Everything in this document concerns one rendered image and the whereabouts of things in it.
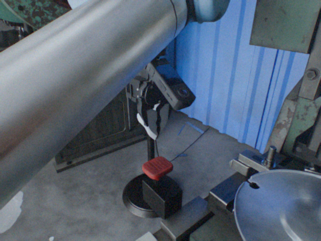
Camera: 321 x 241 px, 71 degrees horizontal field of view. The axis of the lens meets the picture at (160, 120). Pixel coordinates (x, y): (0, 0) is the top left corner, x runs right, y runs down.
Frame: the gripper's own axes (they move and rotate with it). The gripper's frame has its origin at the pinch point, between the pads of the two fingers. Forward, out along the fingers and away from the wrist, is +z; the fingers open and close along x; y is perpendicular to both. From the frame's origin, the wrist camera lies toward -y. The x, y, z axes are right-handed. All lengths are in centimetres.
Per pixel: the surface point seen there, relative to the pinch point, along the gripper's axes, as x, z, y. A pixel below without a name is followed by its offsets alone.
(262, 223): -2.9, 6.4, -26.4
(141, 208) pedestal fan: -22, 81, 45
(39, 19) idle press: -2, -20, 99
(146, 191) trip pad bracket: 3.1, 16.7, 1.0
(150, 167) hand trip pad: 2.2, 8.6, 0.2
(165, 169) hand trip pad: -0.2, 8.6, -2.8
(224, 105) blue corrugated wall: -132, 55, 73
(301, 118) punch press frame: -39.9, 2.0, -16.0
